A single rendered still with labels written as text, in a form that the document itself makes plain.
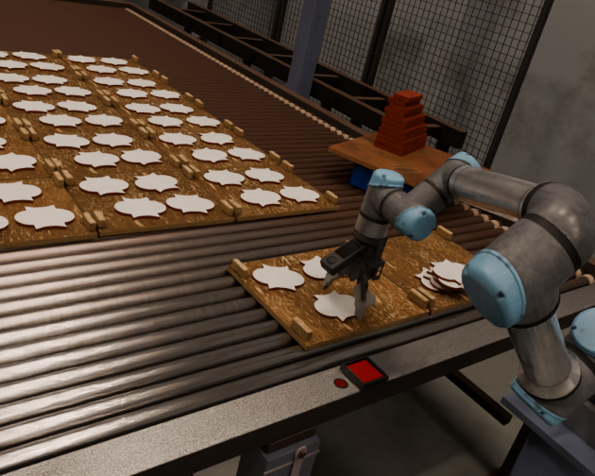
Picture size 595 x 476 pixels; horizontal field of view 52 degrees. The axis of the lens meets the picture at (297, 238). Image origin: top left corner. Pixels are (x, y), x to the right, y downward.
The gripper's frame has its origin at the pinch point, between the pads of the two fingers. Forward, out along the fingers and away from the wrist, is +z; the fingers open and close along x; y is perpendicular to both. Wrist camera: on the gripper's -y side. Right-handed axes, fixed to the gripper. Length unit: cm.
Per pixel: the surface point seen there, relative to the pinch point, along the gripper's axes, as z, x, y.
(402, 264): -1.0, 11.2, 34.7
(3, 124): 3, 128, -46
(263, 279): 0.6, 15.8, -12.0
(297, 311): 1.4, 2.2, -11.1
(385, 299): 0.0, -1.5, 15.5
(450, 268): -6.3, -0.9, 39.5
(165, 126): 0, 124, 12
